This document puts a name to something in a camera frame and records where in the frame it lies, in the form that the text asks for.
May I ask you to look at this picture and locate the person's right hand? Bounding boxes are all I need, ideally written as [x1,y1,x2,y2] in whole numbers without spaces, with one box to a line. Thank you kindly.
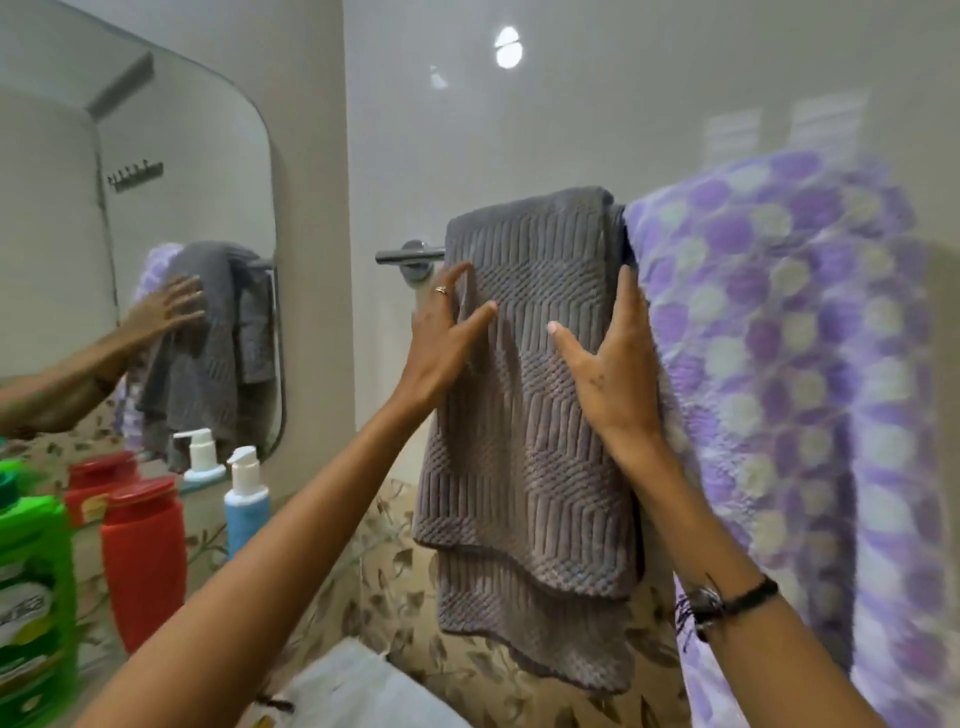
[545,264,666,456]

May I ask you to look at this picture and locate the person's left hand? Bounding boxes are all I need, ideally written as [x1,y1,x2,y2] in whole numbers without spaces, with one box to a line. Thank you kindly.
[389,260,500,415]

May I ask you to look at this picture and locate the grey ribbed towel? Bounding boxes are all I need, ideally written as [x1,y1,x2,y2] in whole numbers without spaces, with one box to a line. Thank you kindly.
[412,187,650,695]

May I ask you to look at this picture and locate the purple dotted towel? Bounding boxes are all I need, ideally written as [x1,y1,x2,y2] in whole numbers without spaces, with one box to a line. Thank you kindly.
[623,149,960,728]

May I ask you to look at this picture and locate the blue white pump bottle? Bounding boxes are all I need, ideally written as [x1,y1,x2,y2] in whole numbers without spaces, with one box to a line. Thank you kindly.
[224,446,272,560]

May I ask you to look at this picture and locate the white wash basin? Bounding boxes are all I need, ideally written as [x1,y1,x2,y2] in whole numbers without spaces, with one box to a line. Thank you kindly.
[254,637,474,728]

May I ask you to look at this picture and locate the red shampoo bottle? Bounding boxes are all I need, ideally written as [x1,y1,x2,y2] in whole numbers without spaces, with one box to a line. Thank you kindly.
[99,476,189,655]

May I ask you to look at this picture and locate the green shampoo pump bottle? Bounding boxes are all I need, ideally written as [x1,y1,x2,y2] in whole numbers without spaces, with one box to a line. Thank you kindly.
[0,458,80,728]

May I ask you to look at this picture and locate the person's left forearm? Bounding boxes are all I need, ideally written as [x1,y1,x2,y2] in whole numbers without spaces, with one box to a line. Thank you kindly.
[74,393,440,728]

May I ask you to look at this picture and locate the person's right forearm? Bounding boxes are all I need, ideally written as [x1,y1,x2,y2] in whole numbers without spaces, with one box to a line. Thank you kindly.
[607,434,886,728]

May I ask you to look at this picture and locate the chrome towel bar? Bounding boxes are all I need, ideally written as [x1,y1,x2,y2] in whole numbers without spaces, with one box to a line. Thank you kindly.
[374,239,448,285]

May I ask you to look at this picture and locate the black thread bracelet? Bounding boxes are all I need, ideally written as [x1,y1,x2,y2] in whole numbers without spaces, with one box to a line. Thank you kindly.
[674,573,781,646]

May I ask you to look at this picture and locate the rounded wall mirror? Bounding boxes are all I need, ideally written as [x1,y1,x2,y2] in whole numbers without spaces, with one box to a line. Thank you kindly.
[0,0,288,489]

